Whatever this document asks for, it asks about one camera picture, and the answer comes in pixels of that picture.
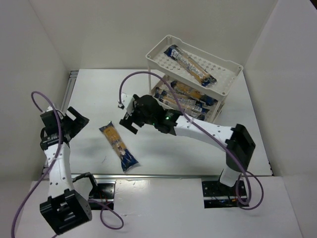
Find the aluminium table edge rail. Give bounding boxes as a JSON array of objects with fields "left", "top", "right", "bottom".
[{"left": 60, "top": 70, "right": 79, "bottom": 112}]

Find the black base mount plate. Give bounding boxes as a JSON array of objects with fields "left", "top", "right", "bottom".
[
  {"left": 89, "top": 180, "right": 115, "bottom": 209},
  {"left": 202, "top": 180, "right": 249, "bottom": 209}
]

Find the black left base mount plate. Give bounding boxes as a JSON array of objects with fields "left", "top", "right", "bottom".
[{"left": 89, "top": 180, "right": 115, "bottom": 209}]

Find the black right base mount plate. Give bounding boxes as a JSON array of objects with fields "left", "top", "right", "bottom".
[{"left": 202, "top": 180, "right": 249, "bottom": 209}]

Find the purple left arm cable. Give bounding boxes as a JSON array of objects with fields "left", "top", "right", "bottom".
[{"left": 11, "top": 91, "right": 124, "bottom": 238}]

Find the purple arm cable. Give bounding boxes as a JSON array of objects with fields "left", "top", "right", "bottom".
[
  {"left": 11, "top": 91, "right": 124, "bottom": 238},
  {"left": 118, "top": 71, "right": 264, "bottom": 210}
]

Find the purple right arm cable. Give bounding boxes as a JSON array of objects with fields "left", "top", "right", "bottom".
[{"left": 118, "top": 71, "right": 264, "bottom": 210}]

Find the spaghetti bag with white label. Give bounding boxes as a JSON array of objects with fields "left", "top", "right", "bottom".
[{"left": 164, "top": 45, "right": 217, "bottom": 87}]

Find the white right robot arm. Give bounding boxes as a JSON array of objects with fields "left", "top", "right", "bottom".
[{"left": 118, "top": 93, "right": 256, "bottom": 187}]

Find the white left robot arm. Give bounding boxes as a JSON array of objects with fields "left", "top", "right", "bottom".
[{"left": 40, "top": 107, "right": 92, "bottom": 235}]

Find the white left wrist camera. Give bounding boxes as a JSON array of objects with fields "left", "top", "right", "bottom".
[{"left": 43, "top": 104, "right": 62, "bottom": 116}]

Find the cream two-tier shelf cart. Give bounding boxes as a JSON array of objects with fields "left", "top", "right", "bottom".
[{"left": 146, "top": 35, "right": 243, "bottom": 122}]

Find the yellow spaghetti bag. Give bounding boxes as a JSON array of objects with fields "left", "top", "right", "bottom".
[
  {"left": 170, "top": 80, "right": 216, "bottom": 106},
  {"left": 99, "top": 121, "right": 138, "bottom": 172}
]

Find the front aluminium rail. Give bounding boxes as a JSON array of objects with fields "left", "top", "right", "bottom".
[{"left": 41, "top": 173, "right": 223, "bottom": 183}]

